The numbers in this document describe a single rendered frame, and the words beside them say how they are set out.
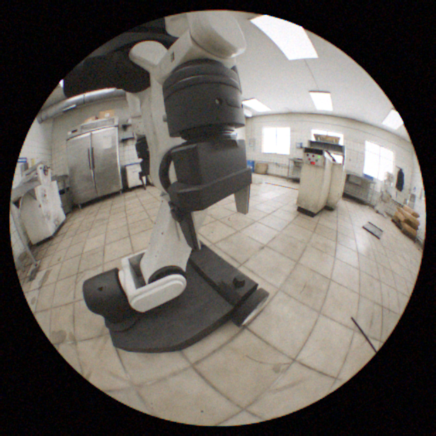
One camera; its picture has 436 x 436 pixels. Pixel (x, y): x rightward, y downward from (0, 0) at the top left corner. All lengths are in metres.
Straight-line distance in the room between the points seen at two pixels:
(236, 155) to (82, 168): 3.55
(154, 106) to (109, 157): 3.17
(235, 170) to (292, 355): 0.72
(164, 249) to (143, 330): 0.33
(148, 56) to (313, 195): 1.88
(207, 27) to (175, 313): 0.63
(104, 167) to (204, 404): 3.67
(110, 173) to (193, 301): 3.26
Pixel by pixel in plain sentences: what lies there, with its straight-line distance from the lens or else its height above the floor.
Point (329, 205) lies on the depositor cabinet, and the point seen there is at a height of 0.10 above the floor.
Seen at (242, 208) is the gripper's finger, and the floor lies 0.56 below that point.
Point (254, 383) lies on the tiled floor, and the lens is 0.66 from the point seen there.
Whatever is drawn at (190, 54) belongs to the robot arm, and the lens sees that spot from 0.16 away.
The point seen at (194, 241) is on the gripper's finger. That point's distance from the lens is 0.16.
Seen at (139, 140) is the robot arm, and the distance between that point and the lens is 0.58.
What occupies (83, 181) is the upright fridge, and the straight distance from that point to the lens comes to 3.60.
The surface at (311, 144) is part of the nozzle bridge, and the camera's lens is 2.71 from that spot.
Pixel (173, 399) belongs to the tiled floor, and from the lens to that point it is 0.69.
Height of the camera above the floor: 0.64
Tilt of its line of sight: 26 degrees down
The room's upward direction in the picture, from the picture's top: straight up
